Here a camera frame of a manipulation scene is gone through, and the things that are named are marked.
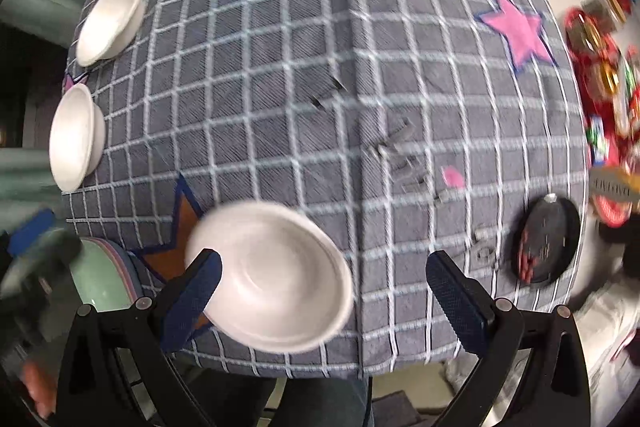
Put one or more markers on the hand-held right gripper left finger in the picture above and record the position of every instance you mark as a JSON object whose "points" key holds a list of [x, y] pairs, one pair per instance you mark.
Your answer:
{"points": [[194, 294]]}

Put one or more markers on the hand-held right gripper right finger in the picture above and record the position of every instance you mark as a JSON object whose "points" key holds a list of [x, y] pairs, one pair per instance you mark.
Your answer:
{"points": [[454, 299]]}

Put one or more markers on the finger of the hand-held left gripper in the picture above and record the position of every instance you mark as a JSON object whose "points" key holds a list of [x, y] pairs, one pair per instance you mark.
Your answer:
{"points": [[31, 228]]}

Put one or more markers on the large white bowl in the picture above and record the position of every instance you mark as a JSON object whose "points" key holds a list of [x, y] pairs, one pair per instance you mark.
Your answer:
{"points": [[280, 274]]}

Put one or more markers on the person's left hand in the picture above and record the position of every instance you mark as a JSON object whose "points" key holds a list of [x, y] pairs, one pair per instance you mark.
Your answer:
{"points": [[39, 388]]}

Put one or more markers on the green pink-rimmed bowl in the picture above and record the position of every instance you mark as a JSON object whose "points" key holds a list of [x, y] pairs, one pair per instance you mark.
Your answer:
{"points": [[102, 279]]}

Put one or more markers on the small white bowl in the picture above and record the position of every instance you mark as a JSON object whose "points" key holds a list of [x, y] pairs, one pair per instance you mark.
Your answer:
{"points": [[75, 138], [111, 18]]}

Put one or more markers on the black round plate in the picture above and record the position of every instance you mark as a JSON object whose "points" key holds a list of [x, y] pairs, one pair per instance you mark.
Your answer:
{"points": [[547, 241]]}

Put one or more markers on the person's dark jeans leg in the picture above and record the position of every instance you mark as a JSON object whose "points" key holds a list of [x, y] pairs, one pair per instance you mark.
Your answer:
{"points": [[300, 402]]}

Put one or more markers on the white cloth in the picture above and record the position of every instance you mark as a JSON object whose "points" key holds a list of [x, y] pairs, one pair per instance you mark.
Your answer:
{"points": [[615, 332]]}

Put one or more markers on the beige printed tag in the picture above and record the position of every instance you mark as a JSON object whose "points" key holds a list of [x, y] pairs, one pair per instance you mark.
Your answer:
{"points": [[616, 188]]}

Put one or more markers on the grey checked star tablecloth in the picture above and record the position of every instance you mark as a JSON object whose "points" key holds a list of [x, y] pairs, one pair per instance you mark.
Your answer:
{"points": [[360, 72]]}

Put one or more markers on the pile of red printed packets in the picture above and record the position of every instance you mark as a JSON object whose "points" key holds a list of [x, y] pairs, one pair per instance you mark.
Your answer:
{"points": [[607, 72]]}

